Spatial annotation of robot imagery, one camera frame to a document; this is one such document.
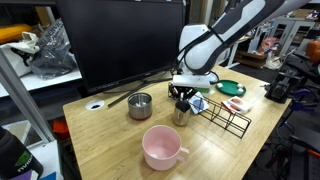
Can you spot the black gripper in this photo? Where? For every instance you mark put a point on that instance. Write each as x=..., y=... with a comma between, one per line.
x=182, y=91

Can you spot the small steel cup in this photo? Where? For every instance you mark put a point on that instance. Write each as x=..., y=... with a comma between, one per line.
x=181, y=115

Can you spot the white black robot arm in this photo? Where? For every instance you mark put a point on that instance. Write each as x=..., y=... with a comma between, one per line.
x=226, y=30

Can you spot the white blue snack packet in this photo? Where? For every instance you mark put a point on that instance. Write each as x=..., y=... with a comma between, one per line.
x=199, y=102

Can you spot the white box green circle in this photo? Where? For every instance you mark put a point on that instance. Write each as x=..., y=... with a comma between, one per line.
x=204, y=90

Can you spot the white cube on plate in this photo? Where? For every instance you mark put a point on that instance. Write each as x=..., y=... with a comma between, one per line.
x=219, y=85
x=239, y=90
x=240, y=85

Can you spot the small steel saucepan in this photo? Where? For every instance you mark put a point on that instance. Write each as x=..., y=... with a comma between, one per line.
x=140, y=106

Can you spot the pink mug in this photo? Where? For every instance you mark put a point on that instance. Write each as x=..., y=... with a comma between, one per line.
x=162, y=148

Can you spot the green round plate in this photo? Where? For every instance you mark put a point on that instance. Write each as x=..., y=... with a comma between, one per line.
x=230, y=88

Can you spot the white box orange print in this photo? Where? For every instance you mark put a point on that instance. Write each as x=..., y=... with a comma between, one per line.
x=240, y=103

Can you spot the black computer monitor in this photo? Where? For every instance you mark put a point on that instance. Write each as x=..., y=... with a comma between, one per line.
x=120, y=43

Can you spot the black clamp device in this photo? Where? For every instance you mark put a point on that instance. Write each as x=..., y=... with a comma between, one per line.
x=283, y=87

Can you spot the grey plastic bag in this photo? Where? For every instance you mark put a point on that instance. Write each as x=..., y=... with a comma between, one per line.
x=53, y=53

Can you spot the orange round object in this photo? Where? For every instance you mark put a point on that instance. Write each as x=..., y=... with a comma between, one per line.
x=313, y=50

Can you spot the white printed bag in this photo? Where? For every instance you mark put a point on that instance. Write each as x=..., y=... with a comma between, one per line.
x=18, y=53

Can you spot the black bottle green logo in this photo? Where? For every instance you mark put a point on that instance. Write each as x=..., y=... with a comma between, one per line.
x=16, y=156

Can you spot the purple book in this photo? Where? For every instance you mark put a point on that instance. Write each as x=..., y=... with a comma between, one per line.
x=23, y=175

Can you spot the yellow roll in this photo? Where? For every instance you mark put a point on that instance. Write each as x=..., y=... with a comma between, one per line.
x=13, y=32

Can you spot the aluminium frame post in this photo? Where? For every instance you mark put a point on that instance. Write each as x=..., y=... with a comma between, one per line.
x=21, y=96

